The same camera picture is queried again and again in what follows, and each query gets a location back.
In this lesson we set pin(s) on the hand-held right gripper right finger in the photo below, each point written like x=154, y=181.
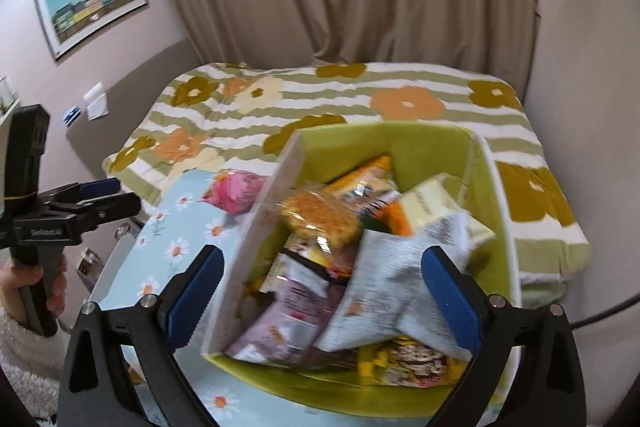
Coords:
x=450, y=297

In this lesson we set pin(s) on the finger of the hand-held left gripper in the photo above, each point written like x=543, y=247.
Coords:
x=100, y=188
x=112, y=206

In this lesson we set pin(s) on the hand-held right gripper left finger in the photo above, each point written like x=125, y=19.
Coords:
x=200, y=297

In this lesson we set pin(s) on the white snack bag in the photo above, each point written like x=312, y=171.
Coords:
x=400, y=272

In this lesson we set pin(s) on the dark yellow snack packet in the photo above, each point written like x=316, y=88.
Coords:
x=410, y=364

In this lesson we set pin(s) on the purple snack bag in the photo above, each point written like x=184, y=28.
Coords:
x=290, y=312

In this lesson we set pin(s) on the cream and orange snack bag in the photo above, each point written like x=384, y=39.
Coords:
x=435, y=204

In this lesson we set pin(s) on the clear bag of orange crackers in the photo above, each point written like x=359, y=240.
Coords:
x=320, y=214

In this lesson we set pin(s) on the yellow-green storage box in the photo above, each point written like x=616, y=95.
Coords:
x=350, y=142

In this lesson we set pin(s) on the person's left forearm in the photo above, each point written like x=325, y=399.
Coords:
x=30, y=357

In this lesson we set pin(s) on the person's left hand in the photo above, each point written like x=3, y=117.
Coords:
x=17, y=282

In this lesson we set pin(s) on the light green bedsheet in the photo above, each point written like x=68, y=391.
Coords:
x=550, y=262

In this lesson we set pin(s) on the pink cartoon snack packet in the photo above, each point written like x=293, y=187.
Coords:
x=235, y=194

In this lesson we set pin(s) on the striped floral blanket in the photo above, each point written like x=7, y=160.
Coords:
x=400, y=102

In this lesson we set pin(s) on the blue card on wall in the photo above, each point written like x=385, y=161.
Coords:
x=72, y=114

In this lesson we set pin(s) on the white paper on wall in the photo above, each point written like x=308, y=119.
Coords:
x=97, y=102

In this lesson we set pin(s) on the framed wall picture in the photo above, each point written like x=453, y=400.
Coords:
x=90, y=2

